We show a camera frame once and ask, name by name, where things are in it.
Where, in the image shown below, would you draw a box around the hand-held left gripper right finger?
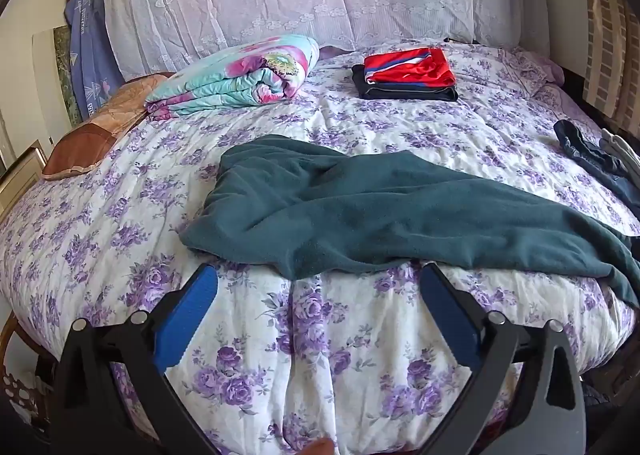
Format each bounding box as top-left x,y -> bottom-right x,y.
415,261 -> 587,455

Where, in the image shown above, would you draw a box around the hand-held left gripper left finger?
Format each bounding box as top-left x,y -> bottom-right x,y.
50,264 -> 221,455

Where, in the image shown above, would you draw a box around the teal fleece pants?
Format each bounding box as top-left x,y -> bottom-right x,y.
178,134 -> 640,308

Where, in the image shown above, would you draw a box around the folded black pants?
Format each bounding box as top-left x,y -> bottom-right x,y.
351,64 -> 459,102

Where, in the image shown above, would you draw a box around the folded red pants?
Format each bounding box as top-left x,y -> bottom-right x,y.
363,48 -> 457,86

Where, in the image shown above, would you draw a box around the purple floral bedspread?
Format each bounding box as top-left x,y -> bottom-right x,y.
0,42 -> 636,455

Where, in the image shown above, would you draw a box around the brown pillow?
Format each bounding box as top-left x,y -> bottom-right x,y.
41,74 -> 168,181

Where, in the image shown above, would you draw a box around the blue jeans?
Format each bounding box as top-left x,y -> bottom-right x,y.
554,120 -> 640,216

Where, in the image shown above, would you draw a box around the folded floral quilt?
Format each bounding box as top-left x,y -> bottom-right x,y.
145,34 -> 321,120

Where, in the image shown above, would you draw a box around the grey cloth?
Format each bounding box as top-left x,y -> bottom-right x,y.
600,128 -> 640,181

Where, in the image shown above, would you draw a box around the purple floral pillow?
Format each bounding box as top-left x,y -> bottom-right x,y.
500,46 -> 566,97

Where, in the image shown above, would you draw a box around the green painted panel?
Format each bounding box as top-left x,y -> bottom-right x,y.
52,26 -> 83,123

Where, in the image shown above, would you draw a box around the blue printed cloth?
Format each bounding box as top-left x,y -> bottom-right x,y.
64,0 -> 126,121

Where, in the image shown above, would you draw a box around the brick pattern curtain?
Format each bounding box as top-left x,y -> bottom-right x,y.
580,0 -> 640,128

